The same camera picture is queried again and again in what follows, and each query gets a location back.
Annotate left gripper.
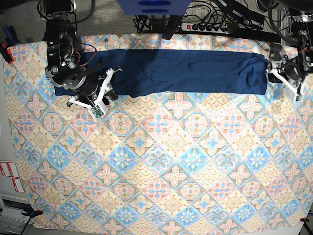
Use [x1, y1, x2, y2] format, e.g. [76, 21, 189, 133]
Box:
[266, 61, 305, 97]

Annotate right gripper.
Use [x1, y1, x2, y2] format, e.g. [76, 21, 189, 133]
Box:
[67, 67, 122, 108]

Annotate blue long-sleeve T-shirt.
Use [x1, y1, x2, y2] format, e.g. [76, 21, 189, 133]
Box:
[54, 48, 268, 98]

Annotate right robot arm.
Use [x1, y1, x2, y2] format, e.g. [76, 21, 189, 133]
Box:
[37, 0, 121, 110]

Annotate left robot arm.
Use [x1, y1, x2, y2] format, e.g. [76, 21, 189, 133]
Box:
[257, 0, 313, 101]

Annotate black red table clamp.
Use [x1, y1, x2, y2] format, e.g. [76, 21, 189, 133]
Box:
[0, 43, 14, 64]

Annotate blue spring clamp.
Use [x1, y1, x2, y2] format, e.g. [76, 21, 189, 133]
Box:
[2, 25, 21, 47]

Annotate white power strip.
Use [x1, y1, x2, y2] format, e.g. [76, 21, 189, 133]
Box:
[180, 23, 228, 34]

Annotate patterned tile tablecloth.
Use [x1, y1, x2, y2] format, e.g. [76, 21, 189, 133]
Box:
[3, 42, 313, 235]

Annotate red white label stickers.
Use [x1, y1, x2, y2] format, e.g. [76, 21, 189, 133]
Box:
[0, 162, 24, 193]

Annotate orange clamp bottom right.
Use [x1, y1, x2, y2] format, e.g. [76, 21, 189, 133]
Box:
[300, 218, 310, 223]

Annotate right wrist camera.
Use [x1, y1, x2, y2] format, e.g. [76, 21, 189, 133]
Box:
[88, 104, 108, 120]

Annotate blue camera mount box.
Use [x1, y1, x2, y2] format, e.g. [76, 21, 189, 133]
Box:
[117, 0, 191, 16]

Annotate black mount post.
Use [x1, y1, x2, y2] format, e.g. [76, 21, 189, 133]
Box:
[162, 15, 183, 40]

